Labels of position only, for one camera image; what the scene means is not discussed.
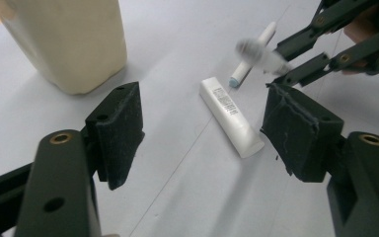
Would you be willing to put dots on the white pen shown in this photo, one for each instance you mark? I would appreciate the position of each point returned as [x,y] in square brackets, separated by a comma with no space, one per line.
[242,70]

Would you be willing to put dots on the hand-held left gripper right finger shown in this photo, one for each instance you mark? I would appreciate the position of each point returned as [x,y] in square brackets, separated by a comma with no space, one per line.
[302,138]

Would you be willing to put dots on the white tube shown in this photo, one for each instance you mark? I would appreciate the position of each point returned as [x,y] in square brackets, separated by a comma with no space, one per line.
[230,115]

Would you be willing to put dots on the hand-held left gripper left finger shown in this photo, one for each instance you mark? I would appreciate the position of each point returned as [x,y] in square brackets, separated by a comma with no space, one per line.
[118,138]

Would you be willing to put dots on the cream square cup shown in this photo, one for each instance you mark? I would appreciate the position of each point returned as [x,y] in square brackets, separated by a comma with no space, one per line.
[69,42]

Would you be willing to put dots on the clear silver pen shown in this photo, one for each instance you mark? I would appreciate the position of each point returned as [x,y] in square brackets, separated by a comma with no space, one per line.
[260,56]

